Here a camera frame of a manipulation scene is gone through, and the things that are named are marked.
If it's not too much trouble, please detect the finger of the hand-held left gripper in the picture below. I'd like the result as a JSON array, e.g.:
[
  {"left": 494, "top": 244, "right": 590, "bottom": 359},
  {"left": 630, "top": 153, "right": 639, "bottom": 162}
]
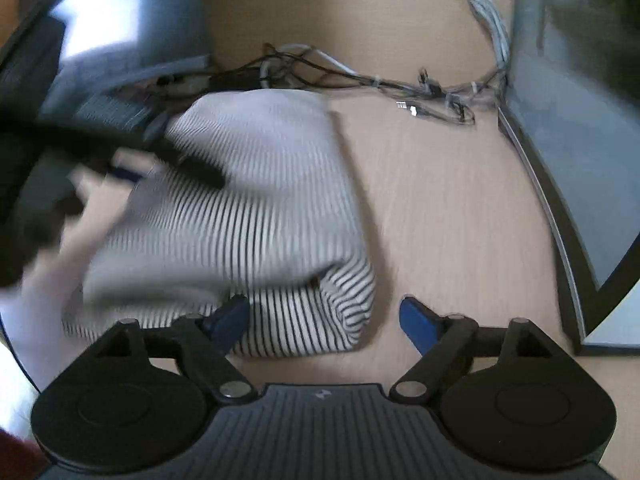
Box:
[
  {"left": 106, "top": 162, "right": 151, "bottom": 183},
  {"left": 45, "top": 122, "right": 226, "bottom": 189}
]

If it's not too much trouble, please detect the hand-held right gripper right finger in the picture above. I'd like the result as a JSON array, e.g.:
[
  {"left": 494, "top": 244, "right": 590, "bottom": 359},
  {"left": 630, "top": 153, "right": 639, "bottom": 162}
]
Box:
[{"left": 389, "top": 296, "right": 557, "bottom": 405}]

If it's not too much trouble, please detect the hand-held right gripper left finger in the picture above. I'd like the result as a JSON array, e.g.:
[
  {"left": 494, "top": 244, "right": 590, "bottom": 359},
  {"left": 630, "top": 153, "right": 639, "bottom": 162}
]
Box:
[{"left": 82, "top": 294, "right": 257, "bottom": 405}]

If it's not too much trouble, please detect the striped knit garment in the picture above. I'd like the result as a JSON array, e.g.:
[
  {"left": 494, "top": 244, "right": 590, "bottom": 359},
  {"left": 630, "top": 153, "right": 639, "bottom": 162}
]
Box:
[{"left": 62, "top": 89, "right": 377, "bottom": 359}]

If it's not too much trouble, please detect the black keyboard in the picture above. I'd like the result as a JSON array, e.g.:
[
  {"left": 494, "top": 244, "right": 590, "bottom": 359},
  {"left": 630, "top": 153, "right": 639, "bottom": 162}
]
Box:
[{"left": 75, "top": 94, "right": 171, "bottom": 137}]

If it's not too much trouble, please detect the black computer monitor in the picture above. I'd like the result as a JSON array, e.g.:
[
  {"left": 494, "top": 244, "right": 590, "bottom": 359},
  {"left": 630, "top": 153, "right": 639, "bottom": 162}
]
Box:
[{"left": 15, "top": 0, "right": 213, "bottom": 121}]

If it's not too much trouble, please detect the white computer case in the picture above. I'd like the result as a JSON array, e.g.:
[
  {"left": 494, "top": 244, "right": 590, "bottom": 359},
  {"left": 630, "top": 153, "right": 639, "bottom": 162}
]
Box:
[{"left": 499, "top": 0, "right": 640, "bottom": 358}]

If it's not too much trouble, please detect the dark red cloth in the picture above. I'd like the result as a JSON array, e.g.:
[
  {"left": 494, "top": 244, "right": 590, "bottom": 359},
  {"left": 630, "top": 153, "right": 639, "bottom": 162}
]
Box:
[{"left": 0, "top": 425, "right": 47, "bottom": 480}]

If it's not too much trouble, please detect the thin white cable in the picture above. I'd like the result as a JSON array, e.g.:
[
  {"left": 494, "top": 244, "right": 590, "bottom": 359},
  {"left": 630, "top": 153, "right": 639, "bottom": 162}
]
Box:
[{"left": 259, "top": 44, "right": 366, "bottom": 83}]

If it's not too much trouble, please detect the white power cable with plug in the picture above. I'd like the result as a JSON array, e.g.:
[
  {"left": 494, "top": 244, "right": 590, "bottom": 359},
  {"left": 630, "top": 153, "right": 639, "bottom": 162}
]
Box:
[{"left": 452, "top": 0, "right": 512, "bottom": 73}]

